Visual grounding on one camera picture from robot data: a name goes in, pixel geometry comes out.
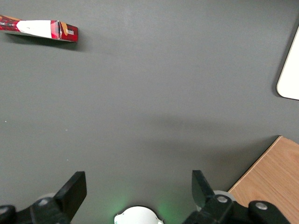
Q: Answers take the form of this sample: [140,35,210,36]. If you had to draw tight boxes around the red cookie box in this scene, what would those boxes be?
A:
[0,14,79,43]

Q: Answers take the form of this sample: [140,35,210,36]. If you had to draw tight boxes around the wooden two-drawer cabinet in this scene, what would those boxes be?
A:
[228,135,299,224]

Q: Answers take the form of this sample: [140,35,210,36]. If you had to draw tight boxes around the cream plastic tray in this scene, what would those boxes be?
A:
[276,24,299,101]

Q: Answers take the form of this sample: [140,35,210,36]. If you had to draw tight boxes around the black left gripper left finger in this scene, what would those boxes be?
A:
[0,171,87,224]

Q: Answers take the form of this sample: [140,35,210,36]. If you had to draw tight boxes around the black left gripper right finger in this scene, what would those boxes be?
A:
[182,170,292,224]

